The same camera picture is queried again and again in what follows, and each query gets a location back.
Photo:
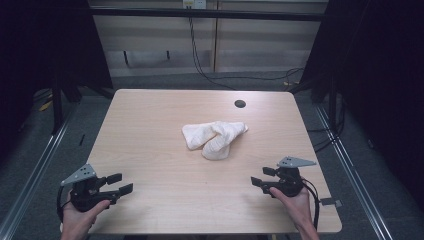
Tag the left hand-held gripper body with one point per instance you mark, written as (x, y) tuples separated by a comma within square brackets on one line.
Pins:
[(83, 198)]

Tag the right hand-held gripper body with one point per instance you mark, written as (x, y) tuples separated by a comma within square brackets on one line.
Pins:
[(288, 181)]

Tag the white towel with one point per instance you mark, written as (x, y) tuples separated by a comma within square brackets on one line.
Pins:
[(216, 138)]

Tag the person's left hand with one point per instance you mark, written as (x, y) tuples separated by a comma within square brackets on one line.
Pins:
[(80, 221)]

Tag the person's right hand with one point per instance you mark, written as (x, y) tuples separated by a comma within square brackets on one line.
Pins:
[(295, 206)]

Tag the grey tape strip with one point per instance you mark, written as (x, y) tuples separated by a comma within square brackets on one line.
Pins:
[(331, 202)]

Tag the small black floor item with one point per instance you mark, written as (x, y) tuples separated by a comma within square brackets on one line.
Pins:
[(81, 139)]

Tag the dark round table grommet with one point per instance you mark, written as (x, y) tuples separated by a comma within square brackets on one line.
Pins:
[(240, 103)]

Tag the yellow floor object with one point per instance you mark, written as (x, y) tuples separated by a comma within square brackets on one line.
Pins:
[(45, 106)]

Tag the black curtain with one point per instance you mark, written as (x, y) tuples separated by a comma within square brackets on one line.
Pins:
[(383, 66), (40, 50)]

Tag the aluminium floor rail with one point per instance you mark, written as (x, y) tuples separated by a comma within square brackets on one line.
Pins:
[(350, 170), (33, 176)]

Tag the black stand post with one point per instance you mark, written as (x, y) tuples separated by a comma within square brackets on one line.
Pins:
[(57, 110)]

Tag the black wall bracket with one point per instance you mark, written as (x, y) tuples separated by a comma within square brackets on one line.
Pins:
[(126, 58), (168, 55)]

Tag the black horizontal frame bar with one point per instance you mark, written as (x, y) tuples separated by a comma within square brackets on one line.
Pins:
[(206, 14)]

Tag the white wall outlet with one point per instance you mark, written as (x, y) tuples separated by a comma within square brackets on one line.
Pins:
[(194, 3)]

